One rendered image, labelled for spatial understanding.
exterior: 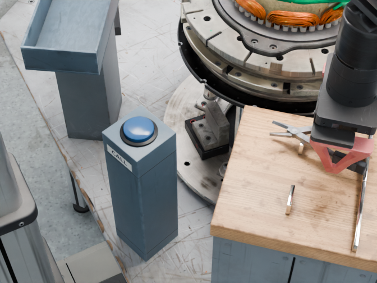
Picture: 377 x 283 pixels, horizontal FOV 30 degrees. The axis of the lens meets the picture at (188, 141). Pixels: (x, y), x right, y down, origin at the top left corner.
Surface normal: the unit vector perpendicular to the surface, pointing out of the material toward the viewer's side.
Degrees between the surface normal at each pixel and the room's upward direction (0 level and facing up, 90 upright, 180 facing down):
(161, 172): 90
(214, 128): 90
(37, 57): 90
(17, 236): 90
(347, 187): 0
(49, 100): 0
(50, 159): 0
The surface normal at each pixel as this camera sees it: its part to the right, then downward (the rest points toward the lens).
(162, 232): 0.70, 0.55
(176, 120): 0.00, -0.63
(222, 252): -0.25, 0.75
